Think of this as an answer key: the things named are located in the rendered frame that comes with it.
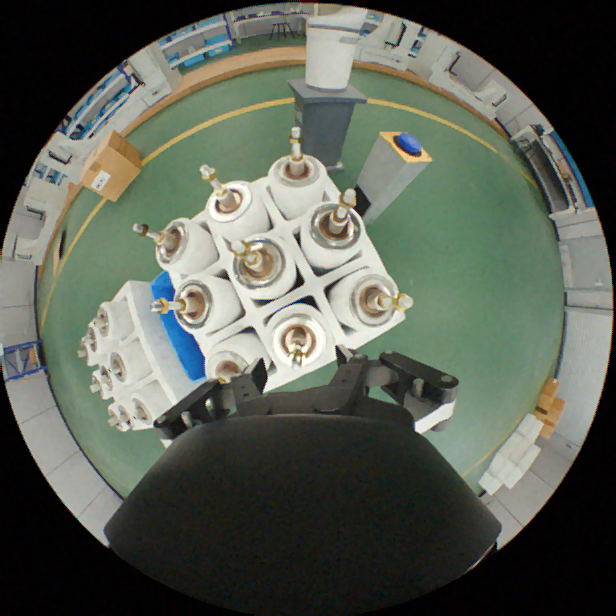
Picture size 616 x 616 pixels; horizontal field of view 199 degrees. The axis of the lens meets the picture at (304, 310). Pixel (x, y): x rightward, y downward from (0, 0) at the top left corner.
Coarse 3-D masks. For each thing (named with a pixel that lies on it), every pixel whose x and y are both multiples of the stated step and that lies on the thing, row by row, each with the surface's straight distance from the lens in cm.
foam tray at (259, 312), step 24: (264, 192) 38; (336, 192) 38; (216, 240) 37; (288, 240) 32; (216, 264) 35; (360, 264) 33; (312, 288) 31; (264, 312) 31; (216, 336) 35; (264, 336) 32; (336, 336) 32; (360, 336) 33
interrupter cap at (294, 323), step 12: (276, 324) 24; (288, 324) 24; (300, 324) 24; (312, 324) 24; (276, 336) 24; (288, 336) 24; (312, 336) 24; (324, 336) 24; (276, 348) 24; (288, 348) 25; (312, 348) 24; (324, 348) 24; (312, 360) 25
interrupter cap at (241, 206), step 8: (232, 184) 32; (240, 184) 31; (232, 192) 31; (240, 192) 30; (248, 192) 30; (216, 200) 31; (240, 200) 29; (248, 200) 29; (208, 208) 31; (216, 208) 30; (224, 208) 30; (232, 208) 29; (240, 208) 28; (248, 208) 28; (216, 216) 30; (224, 216) 29; (232, 216) 28; (240, 216) 28
